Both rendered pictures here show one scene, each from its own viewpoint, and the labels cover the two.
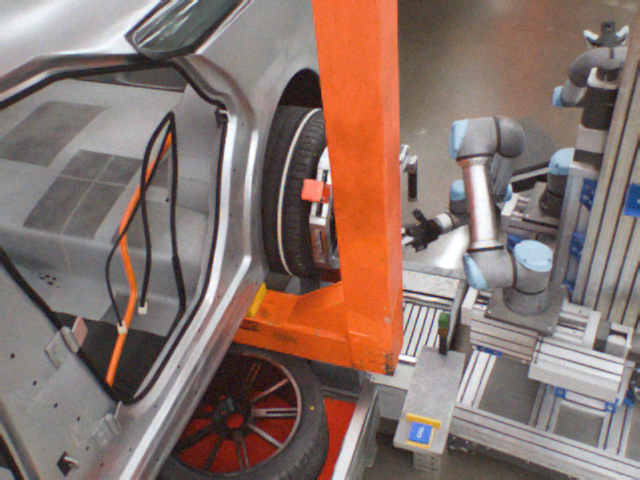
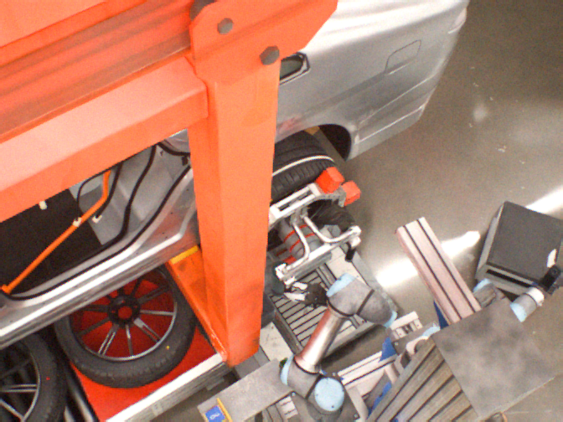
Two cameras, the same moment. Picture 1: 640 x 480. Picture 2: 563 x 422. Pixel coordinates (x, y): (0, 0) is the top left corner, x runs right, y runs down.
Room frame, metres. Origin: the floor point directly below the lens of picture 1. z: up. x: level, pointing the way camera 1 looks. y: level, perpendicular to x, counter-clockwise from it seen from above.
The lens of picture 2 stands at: (0.79, -0.75, 4.08)
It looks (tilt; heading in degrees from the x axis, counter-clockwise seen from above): 64 degrees down; 27
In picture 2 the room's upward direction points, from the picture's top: 6 degrees clockwise
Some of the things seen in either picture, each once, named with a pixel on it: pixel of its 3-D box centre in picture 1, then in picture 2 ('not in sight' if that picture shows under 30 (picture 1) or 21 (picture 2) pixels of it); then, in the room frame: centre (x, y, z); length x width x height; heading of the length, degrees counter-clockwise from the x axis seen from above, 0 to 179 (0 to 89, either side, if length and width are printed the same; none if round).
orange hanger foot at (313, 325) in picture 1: (286, 307); (197, 274); (1.76, 0.14, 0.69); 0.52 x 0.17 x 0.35; 66
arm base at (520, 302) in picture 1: (527, 289); (325, 402); (1.54, -0.66, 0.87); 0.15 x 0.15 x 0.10
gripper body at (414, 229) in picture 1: (422, 233); (318, 298); (1.93, -0.40, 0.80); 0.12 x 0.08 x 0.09; 111
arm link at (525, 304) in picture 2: not in sight; (519, 309); (2.18, -1.12, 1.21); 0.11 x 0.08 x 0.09; 164
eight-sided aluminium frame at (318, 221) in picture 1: (342, 198); (291, 227); (2.13, -0.12, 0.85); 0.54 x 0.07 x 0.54; 156
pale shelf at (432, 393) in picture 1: (431, 398); (246, 397); (1.46, -0.33, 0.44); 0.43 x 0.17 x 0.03; 156
